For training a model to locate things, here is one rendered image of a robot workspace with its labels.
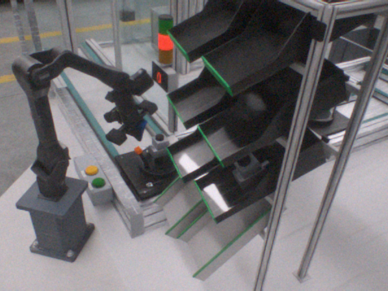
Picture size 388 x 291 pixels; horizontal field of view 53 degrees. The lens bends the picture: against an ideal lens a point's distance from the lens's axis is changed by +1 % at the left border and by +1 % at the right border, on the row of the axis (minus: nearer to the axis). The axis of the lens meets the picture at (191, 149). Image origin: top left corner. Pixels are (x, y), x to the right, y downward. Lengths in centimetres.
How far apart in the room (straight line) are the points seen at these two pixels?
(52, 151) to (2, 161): 210
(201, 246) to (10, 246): 60
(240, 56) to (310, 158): 27
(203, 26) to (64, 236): 70
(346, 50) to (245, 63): 235
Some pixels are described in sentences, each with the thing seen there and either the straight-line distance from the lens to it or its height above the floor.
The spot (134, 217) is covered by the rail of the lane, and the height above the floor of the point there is 95.
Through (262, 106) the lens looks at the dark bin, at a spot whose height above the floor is 141.
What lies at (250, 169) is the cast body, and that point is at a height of 129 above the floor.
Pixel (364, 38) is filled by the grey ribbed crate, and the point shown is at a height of 76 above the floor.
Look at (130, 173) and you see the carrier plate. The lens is 134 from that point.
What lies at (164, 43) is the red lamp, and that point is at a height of 133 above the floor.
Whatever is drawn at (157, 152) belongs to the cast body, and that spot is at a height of 105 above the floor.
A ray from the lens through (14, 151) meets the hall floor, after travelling 322.
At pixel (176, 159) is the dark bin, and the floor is 119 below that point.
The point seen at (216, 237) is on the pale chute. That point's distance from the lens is 104.
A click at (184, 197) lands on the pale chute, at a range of 114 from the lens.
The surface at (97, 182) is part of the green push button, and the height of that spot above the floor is 97.
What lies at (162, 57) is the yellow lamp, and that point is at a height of 128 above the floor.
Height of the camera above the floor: 184
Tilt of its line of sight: 37 degrees down
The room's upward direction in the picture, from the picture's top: 3 degrees clockwise
